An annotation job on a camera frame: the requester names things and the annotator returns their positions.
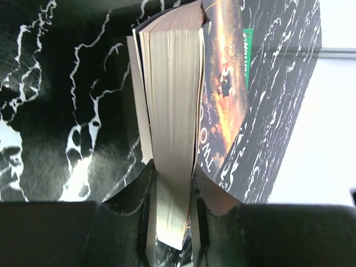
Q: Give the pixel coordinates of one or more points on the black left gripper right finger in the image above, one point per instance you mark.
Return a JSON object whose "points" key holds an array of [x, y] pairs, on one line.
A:
{"points": [[227, 232]]}

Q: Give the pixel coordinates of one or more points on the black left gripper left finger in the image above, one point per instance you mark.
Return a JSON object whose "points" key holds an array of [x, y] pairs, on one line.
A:
{"points": [[117, 232]]}

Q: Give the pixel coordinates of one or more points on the dark Tale of Two Cities book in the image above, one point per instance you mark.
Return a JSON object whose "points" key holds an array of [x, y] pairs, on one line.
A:
{"points": [[189, 76]]}

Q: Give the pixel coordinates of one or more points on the green bottom book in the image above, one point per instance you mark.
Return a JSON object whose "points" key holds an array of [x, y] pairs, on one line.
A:
{"points": [[247, 42]]}

